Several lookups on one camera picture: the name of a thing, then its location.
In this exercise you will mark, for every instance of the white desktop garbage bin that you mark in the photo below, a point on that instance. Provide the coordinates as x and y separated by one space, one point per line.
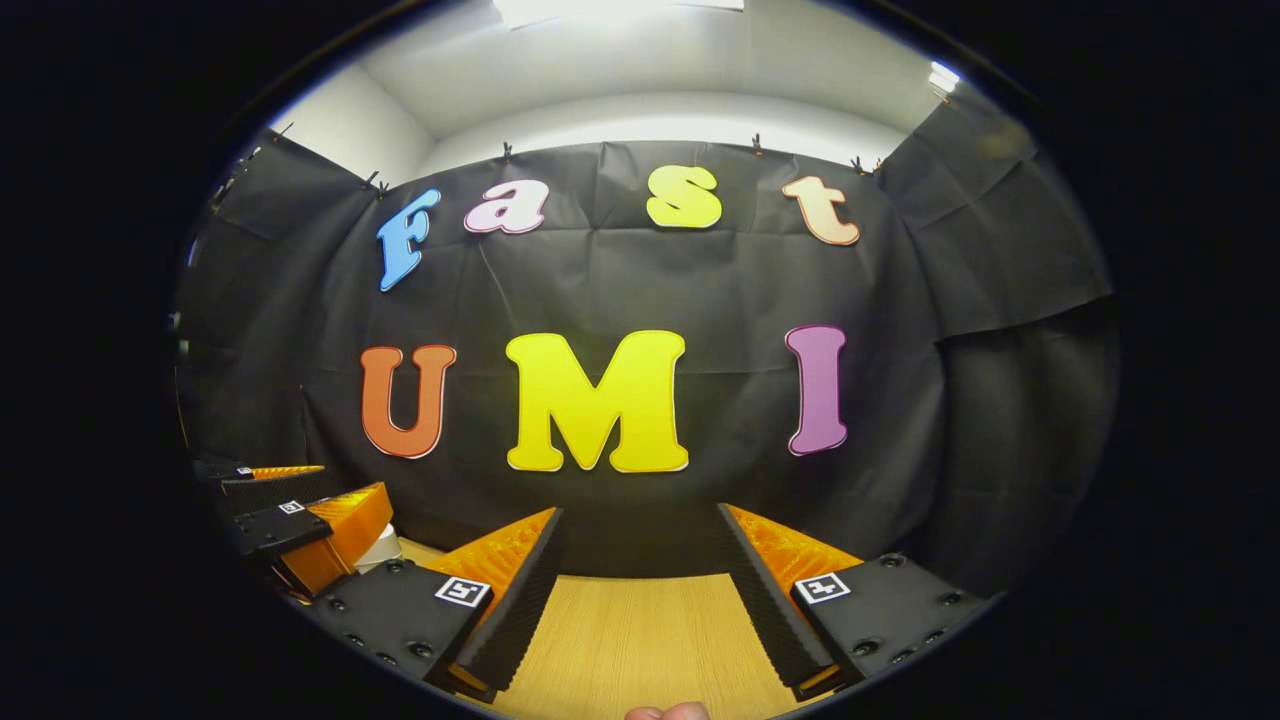
382 548

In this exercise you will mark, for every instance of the black backdrop cloth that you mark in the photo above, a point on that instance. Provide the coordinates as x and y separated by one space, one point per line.
620 290

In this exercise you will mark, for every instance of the wooden desktop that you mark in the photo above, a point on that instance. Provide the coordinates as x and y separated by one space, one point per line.
640 640

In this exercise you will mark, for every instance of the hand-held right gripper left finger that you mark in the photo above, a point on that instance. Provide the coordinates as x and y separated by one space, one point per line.
520 610

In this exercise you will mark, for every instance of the small ceiling light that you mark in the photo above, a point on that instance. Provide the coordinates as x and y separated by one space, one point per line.
943 77

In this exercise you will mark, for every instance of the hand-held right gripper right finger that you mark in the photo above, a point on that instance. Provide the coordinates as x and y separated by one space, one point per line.
765 610

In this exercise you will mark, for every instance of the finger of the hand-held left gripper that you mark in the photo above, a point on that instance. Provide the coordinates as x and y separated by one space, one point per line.
275 530
280 488

